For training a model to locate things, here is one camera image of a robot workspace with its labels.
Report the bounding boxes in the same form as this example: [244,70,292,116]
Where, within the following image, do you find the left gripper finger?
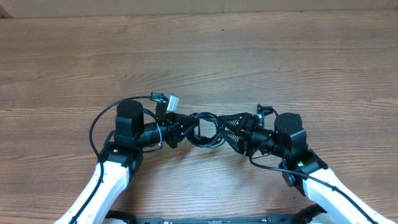
[174,124,199,145]
[169,113,200,131]

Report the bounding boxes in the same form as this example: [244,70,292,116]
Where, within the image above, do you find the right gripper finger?
[216,113,252,130]
[221,130,248,154]

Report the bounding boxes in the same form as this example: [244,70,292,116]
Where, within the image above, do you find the black USB cable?
[185,111,226,149]

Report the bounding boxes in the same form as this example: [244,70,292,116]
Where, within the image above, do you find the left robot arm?
[58,97,199,223]

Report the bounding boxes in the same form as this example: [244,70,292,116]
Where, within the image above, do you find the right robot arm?
[217,107,391,223]

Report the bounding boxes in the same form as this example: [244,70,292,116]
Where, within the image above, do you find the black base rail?
[102,204,326,224]

